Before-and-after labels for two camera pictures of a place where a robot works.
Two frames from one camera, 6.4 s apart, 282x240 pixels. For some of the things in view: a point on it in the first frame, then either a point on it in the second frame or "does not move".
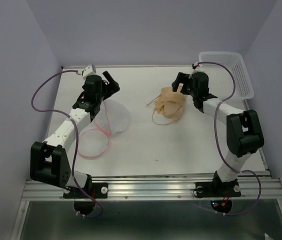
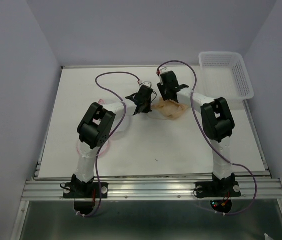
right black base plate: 227,189 does not move
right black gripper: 182,78 to 160,86
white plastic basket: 228,79 does not move
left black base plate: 97,190 does not move
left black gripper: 113,87 to 148,109
